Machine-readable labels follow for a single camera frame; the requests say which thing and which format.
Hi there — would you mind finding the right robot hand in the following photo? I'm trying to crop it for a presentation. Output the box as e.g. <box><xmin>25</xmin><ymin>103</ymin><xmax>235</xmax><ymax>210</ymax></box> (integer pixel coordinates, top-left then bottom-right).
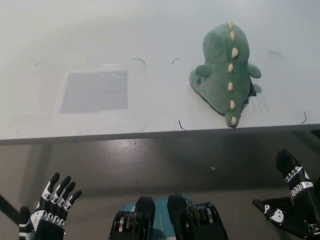
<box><xmin>252</xmin><ymin>149</ymin><xmax>320</xmax><ymax>240</ymax></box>

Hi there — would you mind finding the black floor tape patch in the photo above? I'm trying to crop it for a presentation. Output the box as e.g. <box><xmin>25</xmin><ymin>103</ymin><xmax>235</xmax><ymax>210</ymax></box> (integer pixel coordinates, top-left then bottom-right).
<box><xmin>259</xmin><ymin>196</ymin><xmax>294</xmax><ymax>213</ymax></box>

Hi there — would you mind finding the black and teal robot torso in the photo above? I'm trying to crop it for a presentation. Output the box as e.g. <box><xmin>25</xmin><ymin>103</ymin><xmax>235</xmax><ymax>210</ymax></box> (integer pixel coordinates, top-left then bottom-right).
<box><xmin>108</xmin><ymin>193</ymin><xmax>230</xmax><ymax>240</ymax></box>

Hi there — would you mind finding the green plush dinosaur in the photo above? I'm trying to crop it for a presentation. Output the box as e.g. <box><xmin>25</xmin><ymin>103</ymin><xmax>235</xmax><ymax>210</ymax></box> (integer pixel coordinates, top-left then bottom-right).
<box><xmin>188</xmin><ymin>19</ymin><xmax>262</xmax><ymax>130</ymax></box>

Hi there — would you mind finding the grey tape patch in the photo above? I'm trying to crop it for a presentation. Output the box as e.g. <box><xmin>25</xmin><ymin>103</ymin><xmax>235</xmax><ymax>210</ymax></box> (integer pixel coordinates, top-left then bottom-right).
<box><xmin>59</xmin><ymin>70</ymin><xmax>129</xmax><ymax>115</ymax></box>

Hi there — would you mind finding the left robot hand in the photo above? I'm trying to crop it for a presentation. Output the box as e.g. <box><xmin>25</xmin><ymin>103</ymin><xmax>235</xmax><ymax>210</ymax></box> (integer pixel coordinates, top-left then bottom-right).
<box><xmin>18</xmin><ymin>172</ymin><xmax>83</xmax><ymax>240</ymax></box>

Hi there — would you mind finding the black table frame bar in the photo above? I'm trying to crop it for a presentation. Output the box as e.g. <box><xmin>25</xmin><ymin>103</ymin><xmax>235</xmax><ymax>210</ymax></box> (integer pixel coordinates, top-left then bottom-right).
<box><xmin>0</xmin><ymin>193</ymin><xmax>21</xmax><ymax>219</ymax></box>

